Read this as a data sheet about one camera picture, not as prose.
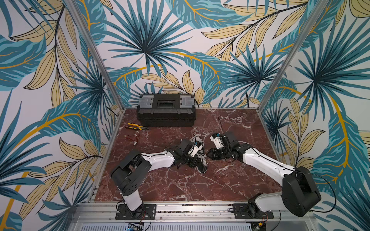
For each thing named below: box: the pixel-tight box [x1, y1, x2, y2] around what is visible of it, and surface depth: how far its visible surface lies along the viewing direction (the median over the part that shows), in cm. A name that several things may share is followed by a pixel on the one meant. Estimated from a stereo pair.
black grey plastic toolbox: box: [136, 93, 197, 128], surface depth 100 cm
